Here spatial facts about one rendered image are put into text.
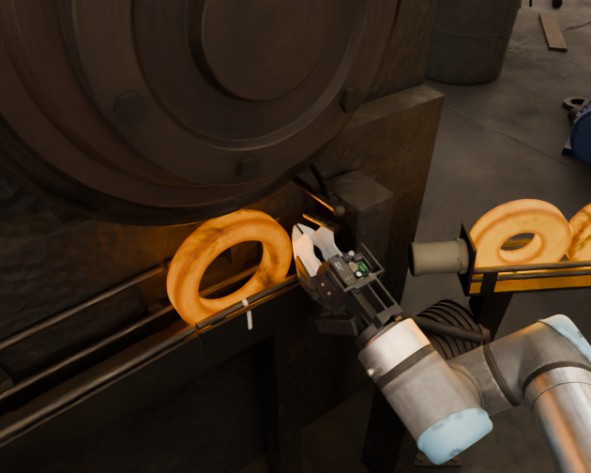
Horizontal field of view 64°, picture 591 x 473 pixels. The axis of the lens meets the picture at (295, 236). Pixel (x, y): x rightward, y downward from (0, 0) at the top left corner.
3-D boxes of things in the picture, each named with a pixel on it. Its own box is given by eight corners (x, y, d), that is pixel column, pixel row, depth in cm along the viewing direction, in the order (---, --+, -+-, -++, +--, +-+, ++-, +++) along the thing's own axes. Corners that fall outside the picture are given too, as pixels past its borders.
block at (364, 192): (312, 281, 93) (316, 177, 77) (344, 265, 96) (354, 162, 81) (347, 316, 86) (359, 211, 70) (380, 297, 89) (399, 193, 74)
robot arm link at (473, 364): (520, 399, 71) (511, 418, 61) (449, 425, 76) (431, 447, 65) (487, 341, 74) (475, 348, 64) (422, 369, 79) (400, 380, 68)
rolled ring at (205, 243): (292, 201, 65) (278, 190, 67) (165, 255, 57) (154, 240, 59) (292, 294, 77) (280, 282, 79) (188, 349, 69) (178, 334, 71)
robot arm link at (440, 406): (446, 457, 64) (428, 482, 55) (388, 377, 69) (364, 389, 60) (504, 419, 61) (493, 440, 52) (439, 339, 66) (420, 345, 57)
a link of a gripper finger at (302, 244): (301, 206, 70) (337, 254, 67) (294, 230, 75) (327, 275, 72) (283, 214, 69) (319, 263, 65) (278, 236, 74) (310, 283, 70)
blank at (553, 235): (473, 202, 76) (479, 215, 74) (574, 194, 75) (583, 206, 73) (462, 271, 86) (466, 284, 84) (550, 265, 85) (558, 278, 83)
